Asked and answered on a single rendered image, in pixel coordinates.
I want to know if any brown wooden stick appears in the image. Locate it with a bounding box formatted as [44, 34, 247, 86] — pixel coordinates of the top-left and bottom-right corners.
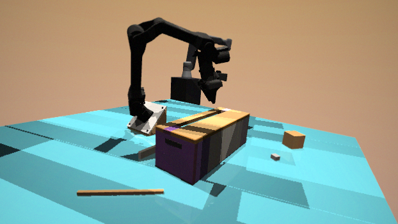
[77, 189, 164, 196]

